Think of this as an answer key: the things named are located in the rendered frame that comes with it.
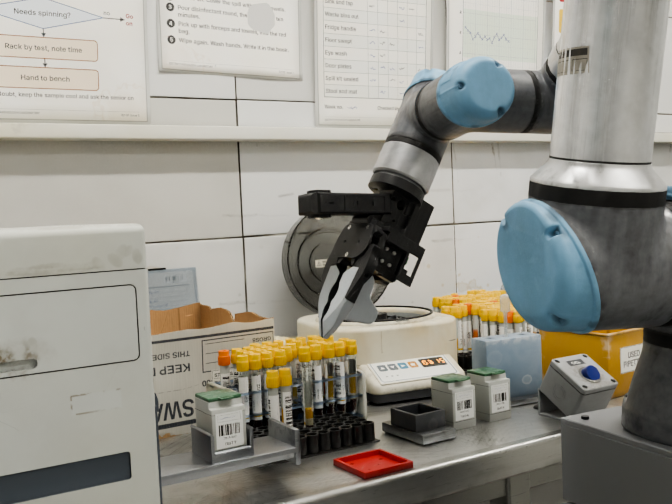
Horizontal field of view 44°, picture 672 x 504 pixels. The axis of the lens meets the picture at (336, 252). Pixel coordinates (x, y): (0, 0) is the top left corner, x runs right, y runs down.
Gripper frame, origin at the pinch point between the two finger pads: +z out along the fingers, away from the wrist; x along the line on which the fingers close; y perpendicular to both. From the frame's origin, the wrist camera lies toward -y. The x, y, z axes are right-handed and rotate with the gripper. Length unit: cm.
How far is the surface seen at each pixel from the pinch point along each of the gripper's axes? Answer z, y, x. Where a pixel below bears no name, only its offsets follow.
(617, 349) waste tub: -18, 49, 0
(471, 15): -86, 38, 57
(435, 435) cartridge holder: 6.0, 21.0, -1.4
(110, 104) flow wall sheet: -26, -22, 59
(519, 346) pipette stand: -12.2, 37.3, 7.1
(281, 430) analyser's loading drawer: 13.0, 0.4, -0.1
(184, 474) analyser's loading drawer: 21.1, -10.3, -3.3
